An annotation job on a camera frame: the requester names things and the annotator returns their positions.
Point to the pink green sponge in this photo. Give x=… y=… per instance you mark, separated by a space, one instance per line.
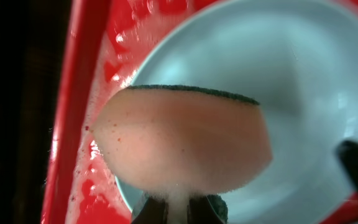
x=178 y=142

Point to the red plastic tray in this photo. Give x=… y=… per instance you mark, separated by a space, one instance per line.
x=108 y=41

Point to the light blue plate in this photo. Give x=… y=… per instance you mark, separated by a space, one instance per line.
x=299 y=60

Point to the black soapy water tray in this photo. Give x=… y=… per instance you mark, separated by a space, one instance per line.
x=32 y=41

